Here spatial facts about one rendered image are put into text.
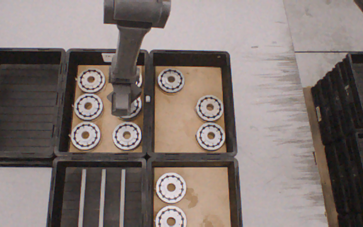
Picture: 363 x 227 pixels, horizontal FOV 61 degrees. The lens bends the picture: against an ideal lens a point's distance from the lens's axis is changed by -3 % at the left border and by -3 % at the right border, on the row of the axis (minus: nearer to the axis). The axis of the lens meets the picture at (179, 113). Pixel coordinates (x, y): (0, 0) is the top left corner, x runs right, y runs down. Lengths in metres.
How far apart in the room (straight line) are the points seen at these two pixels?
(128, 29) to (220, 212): 0.75
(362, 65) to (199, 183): 1.24
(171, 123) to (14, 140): 0.57
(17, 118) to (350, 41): 2.33
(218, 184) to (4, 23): 1.19
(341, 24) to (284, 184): 1.74
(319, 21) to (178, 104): 1.77
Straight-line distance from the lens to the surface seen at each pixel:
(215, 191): 1.13
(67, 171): 1.17
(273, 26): 1.63
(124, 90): 0.92
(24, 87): 1.32
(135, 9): 0.53
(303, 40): 2.57
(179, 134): 1.16
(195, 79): 1.24
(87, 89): 1.21
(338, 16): 2.84
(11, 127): 1.28
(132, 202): 1.12
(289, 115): 1.43
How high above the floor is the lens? 1.94
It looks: 70 degrees down
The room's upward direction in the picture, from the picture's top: 11 degrees clockwise
